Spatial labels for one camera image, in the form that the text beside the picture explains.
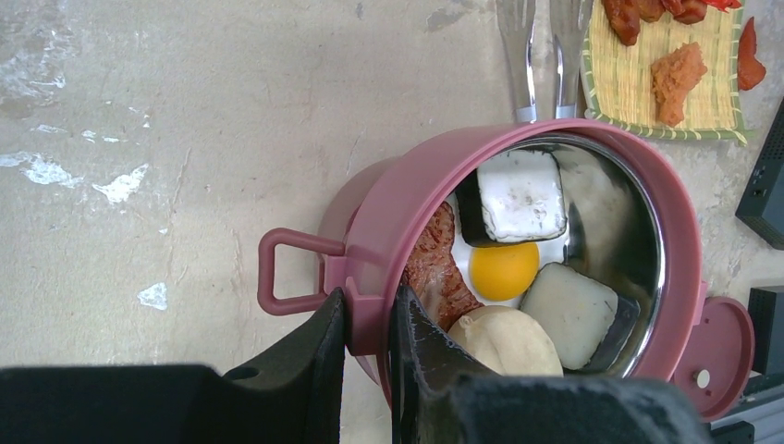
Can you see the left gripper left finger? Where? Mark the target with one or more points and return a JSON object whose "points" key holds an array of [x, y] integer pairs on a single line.
{"points": [[289, 393]]}

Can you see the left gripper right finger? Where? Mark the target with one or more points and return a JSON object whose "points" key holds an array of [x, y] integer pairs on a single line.
{"points": [[440, 394]]}

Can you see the red steel pot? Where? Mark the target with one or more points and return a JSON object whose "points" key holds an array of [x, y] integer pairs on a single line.
{"points": [[631, 227]]}

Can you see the metal serving tongs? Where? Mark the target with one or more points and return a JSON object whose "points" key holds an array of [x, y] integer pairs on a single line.
{"points": [[542, 41]]}

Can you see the beige bun toy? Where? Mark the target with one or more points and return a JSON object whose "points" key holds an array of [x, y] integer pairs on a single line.
{"points": [[507, 341]]}

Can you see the red meat slice toy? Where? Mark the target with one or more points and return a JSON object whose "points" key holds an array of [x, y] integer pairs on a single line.
{"points": [[431, 271]]}

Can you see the fried egg toy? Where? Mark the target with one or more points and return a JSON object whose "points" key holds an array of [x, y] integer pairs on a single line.
{"points": [[501, 275]]}

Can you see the grey black rice cake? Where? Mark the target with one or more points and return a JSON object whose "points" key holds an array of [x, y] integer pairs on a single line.
{"points": [[588, 322]]}

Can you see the white black rice cake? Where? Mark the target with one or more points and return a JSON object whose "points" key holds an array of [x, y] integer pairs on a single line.
{"points": [[512, 198]]}

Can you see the right red round lid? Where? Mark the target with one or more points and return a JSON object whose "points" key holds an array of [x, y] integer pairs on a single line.
{"points": [[714, 369]]}

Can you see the yellow food tray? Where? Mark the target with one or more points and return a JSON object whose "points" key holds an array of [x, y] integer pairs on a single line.
{"points": [[617, 79]]}

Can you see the orange fried cutlet toy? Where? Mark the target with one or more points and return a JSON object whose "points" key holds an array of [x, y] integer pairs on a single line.
{"points": [[673, 77]]}

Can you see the toy food pile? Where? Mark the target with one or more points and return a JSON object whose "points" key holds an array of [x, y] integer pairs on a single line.
{"points": [[625, 19]]}

